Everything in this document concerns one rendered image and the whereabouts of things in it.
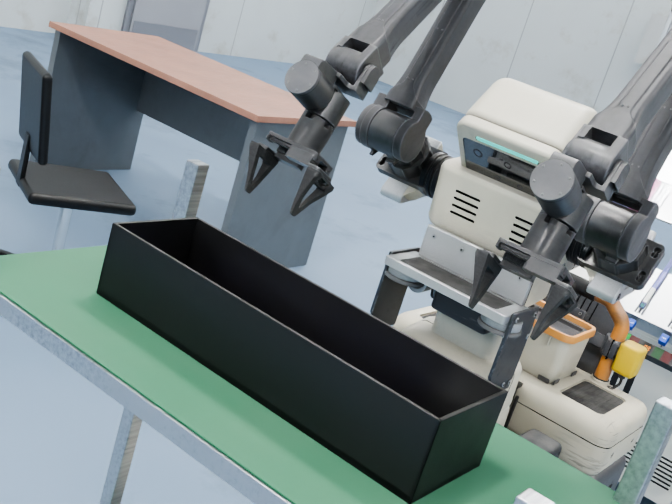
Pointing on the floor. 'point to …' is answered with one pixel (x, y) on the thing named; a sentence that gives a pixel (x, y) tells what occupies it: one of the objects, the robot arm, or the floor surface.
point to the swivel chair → (31, 89)
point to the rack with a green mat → (193, 386)
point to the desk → (178, 59)
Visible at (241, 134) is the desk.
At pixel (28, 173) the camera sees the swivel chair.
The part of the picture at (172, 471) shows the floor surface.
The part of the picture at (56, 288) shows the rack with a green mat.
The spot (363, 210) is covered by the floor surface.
